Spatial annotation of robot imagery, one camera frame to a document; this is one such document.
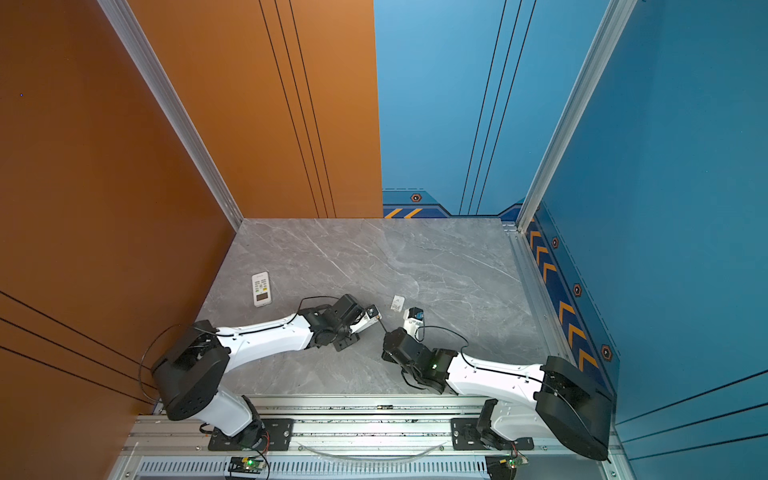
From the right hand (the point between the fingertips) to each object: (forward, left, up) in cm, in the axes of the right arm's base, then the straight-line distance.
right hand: (381, 342), depth 82 cm
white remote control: (+22, +41, -4) cm, 47 cm away
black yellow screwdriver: (+10, +2, -4) cm, 11 cm away
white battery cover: (+16, -4, -6) cm, 17 cm away
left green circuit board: (-27, +32, -8) cm, 43 cm away
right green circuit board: (-26, -33, -7) cm, 42 cm away
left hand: (+7, +10, -4) cm, 12 cm away
